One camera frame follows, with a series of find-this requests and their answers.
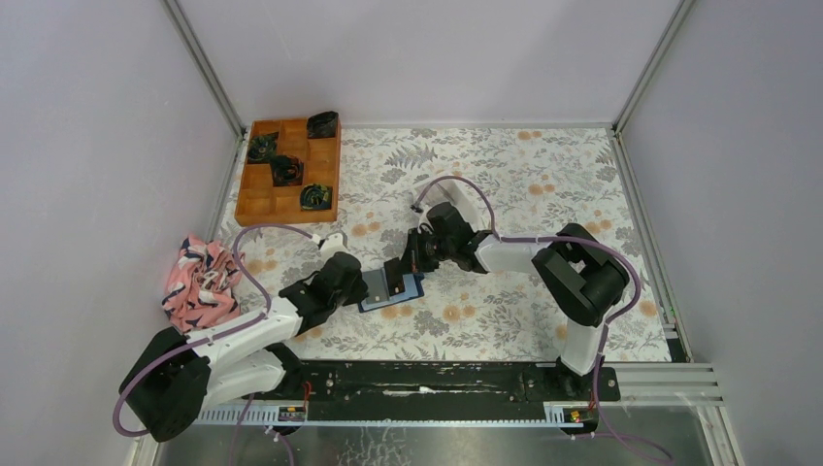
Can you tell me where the pink patterned cloth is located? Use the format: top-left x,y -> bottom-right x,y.
161,235 -> 242,334

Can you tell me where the blue leather card holder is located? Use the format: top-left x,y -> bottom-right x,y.
357,269 -> 424,314

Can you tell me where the dark rolled cloth bottom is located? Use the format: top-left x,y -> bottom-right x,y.
299,183 -> 334,212

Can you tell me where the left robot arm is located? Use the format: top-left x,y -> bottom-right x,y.
113,251 -> 367,443

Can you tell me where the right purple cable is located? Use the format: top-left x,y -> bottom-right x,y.
411,175 -> 674,464

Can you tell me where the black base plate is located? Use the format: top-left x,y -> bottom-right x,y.
254,346 -> 621,422

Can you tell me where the dark rolled cloth left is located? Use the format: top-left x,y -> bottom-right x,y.
247,132 -> 280,164

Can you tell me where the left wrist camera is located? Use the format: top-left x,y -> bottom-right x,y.
312,232 -> 347,255

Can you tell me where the dark credit card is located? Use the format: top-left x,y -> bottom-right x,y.
383,257 -> 406,297

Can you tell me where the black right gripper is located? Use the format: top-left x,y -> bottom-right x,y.
395,227 -> 455,276

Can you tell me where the dark rolled cloth middle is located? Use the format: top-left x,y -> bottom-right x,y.
269,154 -> 304,187

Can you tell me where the dark rolled cloth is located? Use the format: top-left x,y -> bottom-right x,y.
299,183 -> 334,212
247,132 -> 280,164
269,154 -> 304,187
306,111 -> 339,140

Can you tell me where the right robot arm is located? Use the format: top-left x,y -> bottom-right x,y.
395,202 -> 635,400

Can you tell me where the floral tablecloth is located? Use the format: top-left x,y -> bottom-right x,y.
234,128 -> 646,361

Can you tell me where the dark rolled cloth top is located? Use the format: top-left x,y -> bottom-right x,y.
306,111 -> 339,140

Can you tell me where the purple cable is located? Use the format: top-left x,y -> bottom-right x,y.
411,175 -> 674,464
113,222 -> 323,439

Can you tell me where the wooden compartment tray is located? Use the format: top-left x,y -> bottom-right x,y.
235,111 -> 342,226

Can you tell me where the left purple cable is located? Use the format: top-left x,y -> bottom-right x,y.
113,222 -> 323,439

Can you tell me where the white plastic card box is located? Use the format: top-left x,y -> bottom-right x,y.
418,179 -> 489,231

